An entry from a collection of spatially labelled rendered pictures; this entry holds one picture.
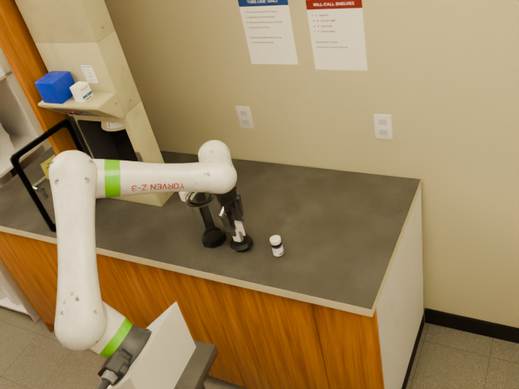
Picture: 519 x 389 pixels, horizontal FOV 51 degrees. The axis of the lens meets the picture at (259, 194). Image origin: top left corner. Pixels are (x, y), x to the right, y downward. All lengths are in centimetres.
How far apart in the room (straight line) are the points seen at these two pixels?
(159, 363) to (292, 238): 73
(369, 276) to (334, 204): 42
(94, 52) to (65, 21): 14
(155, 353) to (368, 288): 72
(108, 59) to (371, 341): 139
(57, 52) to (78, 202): 91
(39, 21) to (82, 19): 22
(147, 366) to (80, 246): 39
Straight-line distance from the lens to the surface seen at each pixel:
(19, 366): 350
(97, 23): 210
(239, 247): 204
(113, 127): 232
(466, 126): 215
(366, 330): 195
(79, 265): 148
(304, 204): 222
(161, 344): 164
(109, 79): 214
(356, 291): 185
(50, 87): 222
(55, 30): 221
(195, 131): 266
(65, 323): 149
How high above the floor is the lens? 233
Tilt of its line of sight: 37 degrees down
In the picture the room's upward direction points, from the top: 14 degrees counter-clockwise
